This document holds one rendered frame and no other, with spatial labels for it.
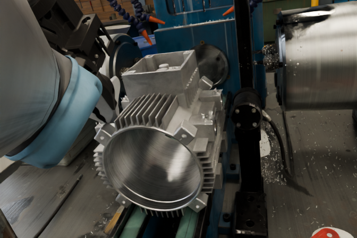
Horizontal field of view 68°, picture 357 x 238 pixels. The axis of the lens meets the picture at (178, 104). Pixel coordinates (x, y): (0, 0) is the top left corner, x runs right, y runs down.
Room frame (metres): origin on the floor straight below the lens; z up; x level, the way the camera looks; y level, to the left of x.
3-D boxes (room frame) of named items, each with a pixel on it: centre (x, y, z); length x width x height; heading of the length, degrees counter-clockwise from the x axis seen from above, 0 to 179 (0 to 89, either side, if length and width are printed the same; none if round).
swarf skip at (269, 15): (4.73, -2.04, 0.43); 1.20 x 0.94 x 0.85; 75
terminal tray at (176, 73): (0.46, 0.02, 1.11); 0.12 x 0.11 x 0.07; 162
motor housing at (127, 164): (0.42, 0.03, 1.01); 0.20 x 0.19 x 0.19; 162
